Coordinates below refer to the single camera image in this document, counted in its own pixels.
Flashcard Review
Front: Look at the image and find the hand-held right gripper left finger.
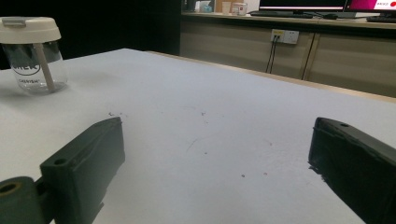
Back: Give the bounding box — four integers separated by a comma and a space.
39, 116, 126, 224

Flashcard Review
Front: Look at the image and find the white container with red label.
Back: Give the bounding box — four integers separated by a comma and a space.
231, 2, 248, 17

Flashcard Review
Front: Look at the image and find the long beige cabinet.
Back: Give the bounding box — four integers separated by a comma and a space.
179, 11, 396, 98

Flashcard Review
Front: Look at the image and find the black keyboard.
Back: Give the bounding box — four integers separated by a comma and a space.
366, 15, 396, 24
249, 10, 316, 20

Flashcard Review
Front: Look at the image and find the black power cable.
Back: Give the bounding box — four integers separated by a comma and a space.
269, 35, 279, 75
265, 35, 276, 74

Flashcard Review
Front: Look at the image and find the black curtain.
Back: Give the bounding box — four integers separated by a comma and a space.
0, 0, 182, 71

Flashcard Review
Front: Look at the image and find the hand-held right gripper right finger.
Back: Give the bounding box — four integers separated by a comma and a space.
307, 117, 396, 224

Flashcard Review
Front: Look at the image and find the black computer monitor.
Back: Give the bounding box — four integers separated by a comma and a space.
258, 0, 348, 12

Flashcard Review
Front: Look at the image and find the white table cover sheet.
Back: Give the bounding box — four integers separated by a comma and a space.
0, 48, 396, 224

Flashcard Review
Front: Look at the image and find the clear cup with white lid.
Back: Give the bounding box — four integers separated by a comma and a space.
0, 16, 68, 96

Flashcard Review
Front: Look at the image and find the monitor with pink screen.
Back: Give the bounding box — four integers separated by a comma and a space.
346, 0, 396, 14

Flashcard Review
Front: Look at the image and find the white wall socket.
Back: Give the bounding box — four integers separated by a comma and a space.
270, 28, 300, 45

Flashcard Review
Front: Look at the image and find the white paper cup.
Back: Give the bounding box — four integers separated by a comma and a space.
221, 1, 233, 16

